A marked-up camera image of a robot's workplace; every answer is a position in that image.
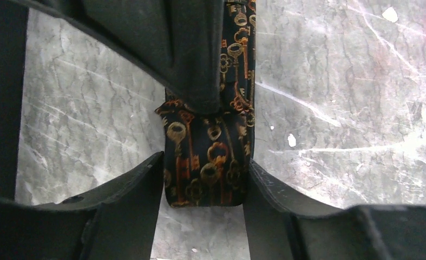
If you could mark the black orange key-pattern tie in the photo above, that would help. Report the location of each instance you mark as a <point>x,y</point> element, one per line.
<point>207,156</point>

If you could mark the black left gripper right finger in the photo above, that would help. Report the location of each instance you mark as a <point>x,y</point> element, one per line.
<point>283,223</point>

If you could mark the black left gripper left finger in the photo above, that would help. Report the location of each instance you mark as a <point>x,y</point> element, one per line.
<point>115,220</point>

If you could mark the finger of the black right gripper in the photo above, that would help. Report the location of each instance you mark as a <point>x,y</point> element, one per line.
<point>176,42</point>

